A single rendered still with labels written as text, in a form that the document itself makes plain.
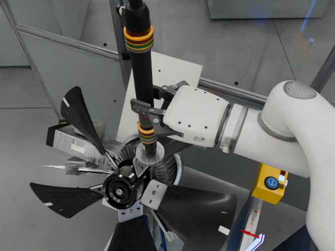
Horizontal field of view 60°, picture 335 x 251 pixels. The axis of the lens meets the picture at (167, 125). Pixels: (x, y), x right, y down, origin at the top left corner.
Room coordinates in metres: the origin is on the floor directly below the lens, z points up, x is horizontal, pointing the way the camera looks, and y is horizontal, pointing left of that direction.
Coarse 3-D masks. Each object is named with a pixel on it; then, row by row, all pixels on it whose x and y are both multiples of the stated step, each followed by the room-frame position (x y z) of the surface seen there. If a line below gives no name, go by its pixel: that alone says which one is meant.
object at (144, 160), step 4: (140, 144) 0.38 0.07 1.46; (160, 144) 0.38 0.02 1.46; (140, 148) 0.37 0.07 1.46; (160, 148) 0.37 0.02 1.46; (136, 152) 0.36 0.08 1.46; (140, 152) 0.36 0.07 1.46; (160, 152) 0.36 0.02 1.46; (164, 152) 0.36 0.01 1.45; (140, 156) 0.35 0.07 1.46; (144, 156) 0.35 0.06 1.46; (156, 156) 0.35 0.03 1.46; (160, 156) 0.35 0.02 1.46; (140, 160) 0.34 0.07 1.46; (144, 160) 0.34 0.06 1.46; (148, 160) 0.34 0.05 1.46; (152, 160) 0.34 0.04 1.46; (156, 160) 0.34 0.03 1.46; (160, 160) 0.34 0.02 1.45; (144, 164) 0.33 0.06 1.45; (148, 164) 0.33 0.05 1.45; (152, 164) 0.33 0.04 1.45; (156, 164) 0.33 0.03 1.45
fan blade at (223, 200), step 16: (176, 192) 0.37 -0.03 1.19; (192, 192) 0.37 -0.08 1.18; (208, 192) 0.37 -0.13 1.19; (160, 208) 0.31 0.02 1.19; (176, 208) 0.31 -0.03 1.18; (192, 208) 0.32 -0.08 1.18; (208, 208) 0.32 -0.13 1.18; (224, 208) 0.32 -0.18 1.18; (176, 224) 0.27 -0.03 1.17; (192, 224) 0.27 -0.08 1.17; (208, 224) 0.27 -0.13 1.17; (224, 224) 0.27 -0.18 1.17; (192, 240) 0.23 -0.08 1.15; (208, 240) 0.23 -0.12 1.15; (224, 240) 0.23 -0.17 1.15
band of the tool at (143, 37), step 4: (124, 28) 0.36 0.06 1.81; (152, 28) 0.36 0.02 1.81; (124, 32) 0.35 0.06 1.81; (128, 32) 0.37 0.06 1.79; (132, 32) 0.38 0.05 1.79; (140, 32) 0.38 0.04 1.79; (144, 32) 0.38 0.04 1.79; (152, 32) 0.36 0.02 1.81; (128, 36) 0.34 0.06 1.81; (136, 36) 0.38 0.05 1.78; (140, 36) 0.38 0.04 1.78; (144, 36) 0.34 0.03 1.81; (148, 36) 0.35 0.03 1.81; (136, 40) 0.34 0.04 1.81; (136, 44) 0.34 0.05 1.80; (140, 44) 0.34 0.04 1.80; (132, 48) 0.34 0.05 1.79; (144, 48) 0.34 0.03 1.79
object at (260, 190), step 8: (264, 168) 0.51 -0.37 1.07; (272, 168) 0.51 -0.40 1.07; (256, 176) 0.51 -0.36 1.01; (264, 176) 0.48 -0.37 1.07; (272, 176) 0.48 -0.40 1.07; (256, 184) 0.45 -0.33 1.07; (264, 184) 0.44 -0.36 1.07; (256, 192) 0.43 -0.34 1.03; (264, 192) 0.42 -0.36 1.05; (272, 192) 0.41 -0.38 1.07; (280, 192) 0.41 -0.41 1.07; (272, 200) 0.41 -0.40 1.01
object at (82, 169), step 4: (40, 164) 0.54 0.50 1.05; (56, 168) 0.51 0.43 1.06; (60, 168) 0.51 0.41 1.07; (64, 168) 0.51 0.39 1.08; (80, 168) 0.50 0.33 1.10; (84, 168) 0.50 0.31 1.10; (88, 168) 0.49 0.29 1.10; (80, 172) 0.49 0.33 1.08; (84, 172) 0.48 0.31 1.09; (88, 172) 0.48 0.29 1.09; (92, 172) 0.48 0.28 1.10; (96, 172) 0.48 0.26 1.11; (100, 172) 0.47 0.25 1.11; (104, 172) 0.47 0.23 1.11; (108, 172) 0.47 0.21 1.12; (112, 172) 0.47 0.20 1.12
